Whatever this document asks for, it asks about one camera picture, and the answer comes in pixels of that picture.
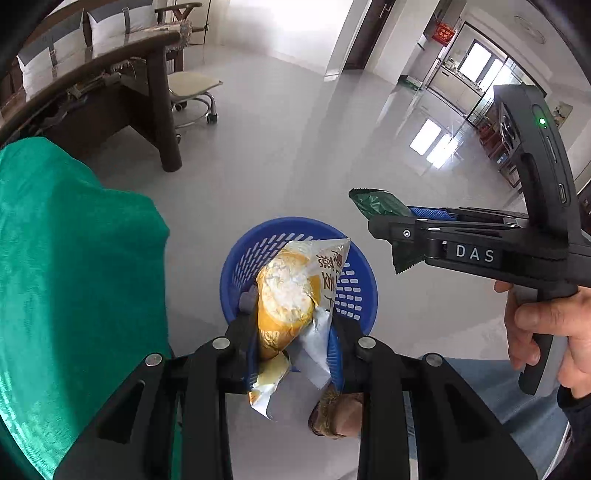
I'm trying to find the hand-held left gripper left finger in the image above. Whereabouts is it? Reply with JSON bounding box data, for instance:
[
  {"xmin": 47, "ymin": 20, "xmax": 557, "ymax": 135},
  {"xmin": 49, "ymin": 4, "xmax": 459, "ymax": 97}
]
[{"xmin": 53, "ymin": 285, "xmax": 259, "ymax": 480}]

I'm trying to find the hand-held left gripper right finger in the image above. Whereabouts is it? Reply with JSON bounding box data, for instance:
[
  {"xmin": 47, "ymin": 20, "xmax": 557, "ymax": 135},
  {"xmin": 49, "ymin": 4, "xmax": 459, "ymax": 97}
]
[{"xmin": 325, "ymin": 314, "xmax": 539, "ymax": 480}]

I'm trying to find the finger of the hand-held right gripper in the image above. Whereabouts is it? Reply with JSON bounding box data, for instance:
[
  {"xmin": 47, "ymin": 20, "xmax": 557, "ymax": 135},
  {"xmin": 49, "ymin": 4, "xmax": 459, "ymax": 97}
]
[
  {"xmin": 368, "ymin": 217, "xmax": 444, "ymax": 266},
  {"xmin": 409, "ymin": 206, "xmax": 529, "ymax": 228}
]

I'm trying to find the dark green wrapper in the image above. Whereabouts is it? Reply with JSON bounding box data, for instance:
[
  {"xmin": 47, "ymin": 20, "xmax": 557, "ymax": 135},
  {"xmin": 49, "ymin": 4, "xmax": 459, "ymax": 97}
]
[{"xmin": 348, "ymin": 188, "xmax": 428, "ymax": 275}]

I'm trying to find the blue plastic basket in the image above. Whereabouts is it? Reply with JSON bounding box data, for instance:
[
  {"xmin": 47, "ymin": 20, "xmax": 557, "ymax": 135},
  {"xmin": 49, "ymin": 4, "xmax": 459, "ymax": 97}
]
[{"xmin": 220, "ymin": 217, "xmax": 378, "ymax": 337}]

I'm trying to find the yellow bread packet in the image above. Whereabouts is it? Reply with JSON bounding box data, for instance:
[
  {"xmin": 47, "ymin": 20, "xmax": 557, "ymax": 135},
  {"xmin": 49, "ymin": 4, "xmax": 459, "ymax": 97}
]
[{"xmin": 249, "ymin": 237, "xmax": 352, "ymax": 421}]

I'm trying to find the person's right forearm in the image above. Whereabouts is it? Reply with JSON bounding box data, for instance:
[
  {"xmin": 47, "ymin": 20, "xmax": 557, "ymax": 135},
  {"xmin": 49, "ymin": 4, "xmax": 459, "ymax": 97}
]
[{"xmin": 556, "ymin": 382, "xmax": 591, "ymax": 444}]

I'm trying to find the person's right hand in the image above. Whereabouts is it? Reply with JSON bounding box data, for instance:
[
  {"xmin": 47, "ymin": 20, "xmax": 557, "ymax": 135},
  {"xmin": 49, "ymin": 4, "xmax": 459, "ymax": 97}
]
[{"xmin": 494, "ymin": 279, "xmax": 591, "ymax": 400}]

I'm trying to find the brown fuzzy slipper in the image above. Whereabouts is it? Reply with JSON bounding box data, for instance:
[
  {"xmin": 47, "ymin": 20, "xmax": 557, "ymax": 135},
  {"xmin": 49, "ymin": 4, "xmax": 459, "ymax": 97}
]
[{"xmin": 308, "ymin": 383, "xmax": 365, "ymax": 440}]

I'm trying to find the wooden side cabinet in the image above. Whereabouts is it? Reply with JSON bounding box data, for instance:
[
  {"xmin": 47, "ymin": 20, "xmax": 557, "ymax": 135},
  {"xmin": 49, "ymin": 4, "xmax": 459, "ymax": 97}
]
[{"xmin": 478, "ymin": 99, "xmax": 522, "ymax": 185}]

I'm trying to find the white kitchen cabinet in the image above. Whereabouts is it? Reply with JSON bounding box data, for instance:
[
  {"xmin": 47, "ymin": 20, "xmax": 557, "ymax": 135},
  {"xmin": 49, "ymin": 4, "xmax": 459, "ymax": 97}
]
[{"xmin": 427, "ymin": 65, "xmax": 485, "ymax": 109}]

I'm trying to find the round ceiling lamp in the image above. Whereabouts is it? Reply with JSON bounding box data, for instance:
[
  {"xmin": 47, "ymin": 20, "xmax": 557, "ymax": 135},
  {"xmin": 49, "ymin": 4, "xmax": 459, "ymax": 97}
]
[{"xmin": 515, "ymin": 16, "xmax": 548, "ymax": 42}]

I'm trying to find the green tablecloth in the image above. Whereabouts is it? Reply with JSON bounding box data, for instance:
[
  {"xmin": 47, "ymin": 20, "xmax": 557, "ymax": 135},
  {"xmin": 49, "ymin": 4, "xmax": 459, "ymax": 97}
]
[{"xmin": 0, "ymin": 138, "xmax": 183, "ymax": 480}]

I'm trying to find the dark wooden door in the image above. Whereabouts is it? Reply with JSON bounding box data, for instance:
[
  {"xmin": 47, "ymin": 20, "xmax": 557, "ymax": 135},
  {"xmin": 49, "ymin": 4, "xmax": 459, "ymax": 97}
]
[{"xmin": 344, "ymin": 0, "xmax": 398, "ymax": 72}]

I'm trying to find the cream stool on wheels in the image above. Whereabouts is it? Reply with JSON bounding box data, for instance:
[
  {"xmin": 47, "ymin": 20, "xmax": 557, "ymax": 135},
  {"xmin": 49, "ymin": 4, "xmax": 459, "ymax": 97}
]
[{"xmin": 167, "ymin": 71, "xmax": 223, "ymax": 124}]

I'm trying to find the dark wooden coffee table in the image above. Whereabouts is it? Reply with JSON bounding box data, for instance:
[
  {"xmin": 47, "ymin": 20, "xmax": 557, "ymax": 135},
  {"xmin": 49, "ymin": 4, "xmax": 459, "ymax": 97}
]
[{"xmin": 0, "ymin": 34, "xmax": 185, "ymax": 174}]

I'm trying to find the floral sofa blanket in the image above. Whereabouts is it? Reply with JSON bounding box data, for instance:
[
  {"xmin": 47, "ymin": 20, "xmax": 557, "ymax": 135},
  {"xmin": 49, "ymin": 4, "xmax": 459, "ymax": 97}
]
[{"xmin": 134, "ymin": 18, "xmax": 195, "ymax": 54}]

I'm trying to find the brown wooden sofa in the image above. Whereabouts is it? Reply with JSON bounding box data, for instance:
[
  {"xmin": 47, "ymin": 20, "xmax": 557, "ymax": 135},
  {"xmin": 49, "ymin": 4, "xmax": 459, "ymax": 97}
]
[{"xmin": 0, "ymin": 0, "xmax": 204, "ymax": 116}]

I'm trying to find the grey two-tone cushion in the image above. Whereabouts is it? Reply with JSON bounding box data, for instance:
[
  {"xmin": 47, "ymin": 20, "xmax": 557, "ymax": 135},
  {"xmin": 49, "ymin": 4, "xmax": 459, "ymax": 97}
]
[
  {"xmin": 17, "ymin": 21, "xmax": 88, "ymax": 97},
  {"xmin": 85, "ymin": 4, "xmax": 158, "ymax": 47}
]

